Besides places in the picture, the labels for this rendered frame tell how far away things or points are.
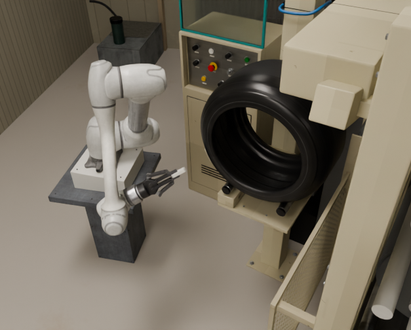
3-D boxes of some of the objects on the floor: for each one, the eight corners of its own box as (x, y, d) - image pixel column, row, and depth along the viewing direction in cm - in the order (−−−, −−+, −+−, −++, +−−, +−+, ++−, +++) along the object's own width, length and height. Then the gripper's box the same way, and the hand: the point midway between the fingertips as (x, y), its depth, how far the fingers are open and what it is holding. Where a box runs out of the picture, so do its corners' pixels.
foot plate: (263, 238, 296) (264, 236, 295) (300, 254, 285) (301, 252, 283) (245, 265, 279) (245, 263, 277) (284, 283, 267) (284, 281, 266)
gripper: (133, 177, 201) (178, 154, 199) (146, 200, 205) (191, 177, 204) (132, 183, 194) (179, 160, 192) (146, 206, 198) (192, 183, 197)
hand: (178, 172), depth 198 cm, fingers closed
